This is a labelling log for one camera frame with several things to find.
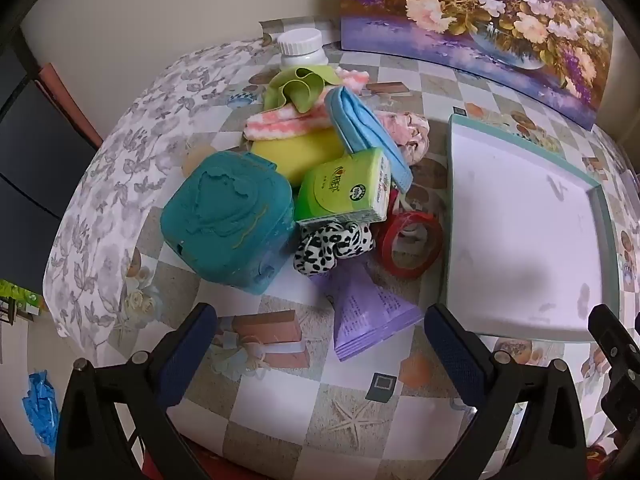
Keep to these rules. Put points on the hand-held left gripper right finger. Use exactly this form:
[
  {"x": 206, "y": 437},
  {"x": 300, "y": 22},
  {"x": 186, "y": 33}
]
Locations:
[{"x": 455, "y": 355}]

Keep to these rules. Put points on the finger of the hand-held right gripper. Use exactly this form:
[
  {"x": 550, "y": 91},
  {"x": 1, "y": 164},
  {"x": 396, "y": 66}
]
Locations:
[{"x": 622, "y": 370}]

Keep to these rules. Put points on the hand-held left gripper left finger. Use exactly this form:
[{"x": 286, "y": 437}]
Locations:
[{"x": 185, "y": 355}]

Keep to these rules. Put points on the purple packet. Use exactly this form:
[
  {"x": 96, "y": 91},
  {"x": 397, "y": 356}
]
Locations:
[{"x": 365, "y": 315}]

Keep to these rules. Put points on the red tape roll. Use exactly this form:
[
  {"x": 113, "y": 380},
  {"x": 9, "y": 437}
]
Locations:
[{"x": 382, "y": 245}]

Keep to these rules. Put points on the white tray with teal rim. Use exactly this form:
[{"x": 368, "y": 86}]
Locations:
[{"x": 520, "y": 240}]

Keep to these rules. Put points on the green tissue pack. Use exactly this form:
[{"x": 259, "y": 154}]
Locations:
[{"x": 340, "y": 187}]

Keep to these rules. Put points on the yellow sponge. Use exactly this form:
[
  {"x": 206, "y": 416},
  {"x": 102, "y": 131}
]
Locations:
[{"x": 295, "y": 155}]

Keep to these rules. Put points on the pink white striped cloth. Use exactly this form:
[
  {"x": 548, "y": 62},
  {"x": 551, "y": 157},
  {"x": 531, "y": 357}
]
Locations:
[{"x": 280, "y": 122}]

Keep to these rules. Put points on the blue face masks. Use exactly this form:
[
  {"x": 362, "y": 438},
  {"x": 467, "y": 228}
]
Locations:
[{"x": 355, "y": 120}]

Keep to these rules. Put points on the teal plastic box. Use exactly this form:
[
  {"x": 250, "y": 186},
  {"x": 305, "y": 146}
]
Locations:
[{"x": 225, "y": 220}]

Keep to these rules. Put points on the blue plastic bag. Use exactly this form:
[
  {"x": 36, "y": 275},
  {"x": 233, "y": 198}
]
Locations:
[{"x": 40, "y": 405}]

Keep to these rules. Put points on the black white spotted scrunchie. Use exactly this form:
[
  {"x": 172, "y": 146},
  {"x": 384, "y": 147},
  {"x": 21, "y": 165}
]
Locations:
[{"x": 325, "y": 247}]

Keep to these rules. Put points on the green box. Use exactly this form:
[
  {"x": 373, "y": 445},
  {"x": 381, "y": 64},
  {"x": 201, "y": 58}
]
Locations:
[{"x": 20, "y": 295}]

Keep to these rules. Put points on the grey floral tablecloth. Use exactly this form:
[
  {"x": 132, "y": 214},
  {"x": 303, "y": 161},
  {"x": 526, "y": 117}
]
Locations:
[{"x": 125, "y": 160}]

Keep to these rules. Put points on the pink floral cloth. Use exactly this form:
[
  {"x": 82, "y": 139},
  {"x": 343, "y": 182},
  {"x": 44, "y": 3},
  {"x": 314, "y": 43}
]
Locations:
[{"x": 407, "y": 132}]

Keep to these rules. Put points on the dark cabinet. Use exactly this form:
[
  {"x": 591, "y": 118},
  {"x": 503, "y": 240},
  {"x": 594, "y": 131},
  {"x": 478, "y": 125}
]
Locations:
[{"x": 25, "y": 160}]

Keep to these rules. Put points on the green cloth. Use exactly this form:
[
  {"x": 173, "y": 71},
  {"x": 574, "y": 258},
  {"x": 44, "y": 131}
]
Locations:
[{"x": 295, "y": 87}]

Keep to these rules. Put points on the white plastic bottle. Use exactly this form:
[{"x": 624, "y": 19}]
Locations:
[{"x": 300, "y": 45}]

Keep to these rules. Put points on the flower painting canvas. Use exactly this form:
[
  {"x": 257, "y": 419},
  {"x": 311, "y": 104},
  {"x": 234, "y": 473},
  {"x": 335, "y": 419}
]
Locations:
[{"x": 450, "y": 10}]

